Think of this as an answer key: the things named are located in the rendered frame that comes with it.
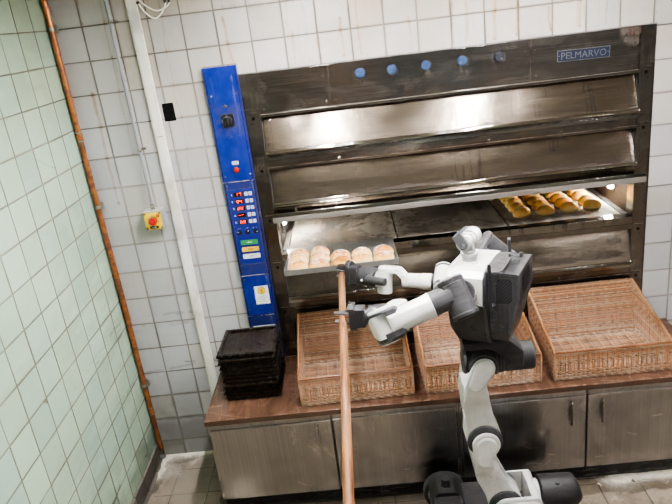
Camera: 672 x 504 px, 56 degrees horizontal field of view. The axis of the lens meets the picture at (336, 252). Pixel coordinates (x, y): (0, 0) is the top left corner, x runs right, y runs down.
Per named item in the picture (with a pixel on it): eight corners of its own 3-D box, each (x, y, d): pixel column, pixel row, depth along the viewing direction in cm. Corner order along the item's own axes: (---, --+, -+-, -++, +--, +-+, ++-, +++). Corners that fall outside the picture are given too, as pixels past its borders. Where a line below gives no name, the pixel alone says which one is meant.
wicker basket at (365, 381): (302, 357, 350) (295, 312, 341) (404, 345, 349) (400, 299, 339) (300, 408, 305) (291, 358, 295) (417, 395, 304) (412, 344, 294)
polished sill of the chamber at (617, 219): (283, 257, 339) (282, 250, 338) (626, 220, 331) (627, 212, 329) (282, 261, 333) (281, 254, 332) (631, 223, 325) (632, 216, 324)
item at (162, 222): (149, 226, 327) (145, 208, 323) (168, 224, 326) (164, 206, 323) (145, 231, 320) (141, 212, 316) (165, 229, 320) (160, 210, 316)
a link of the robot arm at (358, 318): (346, 308, 248) (377, 306, 246) (349, 297, 257) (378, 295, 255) (350, 336, 252) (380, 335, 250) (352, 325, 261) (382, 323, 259)
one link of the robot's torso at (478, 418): (495, 432, 276) (493, 337, 260) (504, 459, 260) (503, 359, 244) (459, 435, 277) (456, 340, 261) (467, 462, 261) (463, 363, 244)
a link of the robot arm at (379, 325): (389, 336, 243) (370, 349, 226) (378, 311, 244) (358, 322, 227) (413, 326, 239) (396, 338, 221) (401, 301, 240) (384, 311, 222)
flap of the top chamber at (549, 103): (267, 156, 313) (262, 116, 312) (636, 113, 305) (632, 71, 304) (265, 155, 308) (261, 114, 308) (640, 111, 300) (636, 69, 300)
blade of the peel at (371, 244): (399, 263, 303) (398, 258, 302) (284, 276, 305) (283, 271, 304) (392, 237, 336) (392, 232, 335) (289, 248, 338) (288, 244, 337)
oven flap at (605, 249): (289, 300, 341) (285, 262, 340) (629, 264, 332) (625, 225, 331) (288, 300, 336) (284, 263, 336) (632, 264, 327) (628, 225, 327)
